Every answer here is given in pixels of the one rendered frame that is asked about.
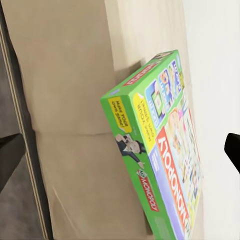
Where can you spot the bed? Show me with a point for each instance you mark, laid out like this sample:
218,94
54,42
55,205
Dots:
57,59

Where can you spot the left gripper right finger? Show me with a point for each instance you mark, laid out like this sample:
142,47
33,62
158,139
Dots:
232,149

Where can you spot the board game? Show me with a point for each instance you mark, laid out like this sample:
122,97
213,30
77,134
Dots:
150,117

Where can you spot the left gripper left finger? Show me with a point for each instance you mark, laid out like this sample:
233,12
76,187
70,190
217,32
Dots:
12,149

